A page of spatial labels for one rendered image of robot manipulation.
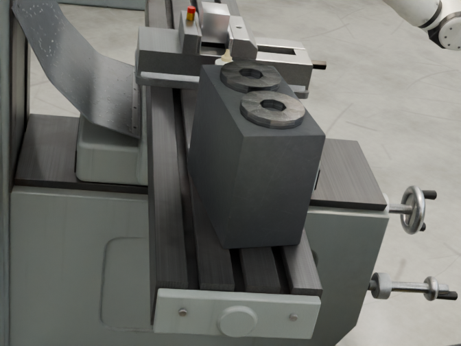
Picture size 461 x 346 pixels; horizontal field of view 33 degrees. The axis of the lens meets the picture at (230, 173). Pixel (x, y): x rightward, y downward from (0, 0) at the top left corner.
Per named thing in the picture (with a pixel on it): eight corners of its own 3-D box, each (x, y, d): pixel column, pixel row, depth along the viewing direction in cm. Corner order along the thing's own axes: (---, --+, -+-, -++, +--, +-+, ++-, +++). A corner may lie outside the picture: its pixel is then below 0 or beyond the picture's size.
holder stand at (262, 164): (254, 165, 132) (276, 57, 122) (300, 245, 115) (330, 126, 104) (186, 167, 128) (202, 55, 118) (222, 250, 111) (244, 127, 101)
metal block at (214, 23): (222, 32, 159) (226, 3, 156) (226, 44, 154) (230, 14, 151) (197, 29, 158) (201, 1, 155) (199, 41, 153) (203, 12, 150)
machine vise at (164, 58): (296, 68, 170) (305, 20, 165) (309, 99, 158) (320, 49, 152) (134, 53, 164) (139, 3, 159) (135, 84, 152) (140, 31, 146)
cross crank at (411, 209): (415, 217, 194) (429, 176, 188) (430, 246, 184) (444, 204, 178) (354, 213, 191) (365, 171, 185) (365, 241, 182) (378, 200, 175)
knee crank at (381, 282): (450, 291, 186) (457, 271, 182) (459, 308, 181) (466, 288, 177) (361, 286, 182) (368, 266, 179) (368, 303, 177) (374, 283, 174)
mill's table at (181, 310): (229, 17, 213) (234, -10, 209) (316, 343, 109) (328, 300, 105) (144, 8, 210) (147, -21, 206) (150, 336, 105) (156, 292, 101)
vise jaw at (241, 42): (247, 35, 164) (251, 17, 162) (256, 60, 153) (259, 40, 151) (219, 32, 163) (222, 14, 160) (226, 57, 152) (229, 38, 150)
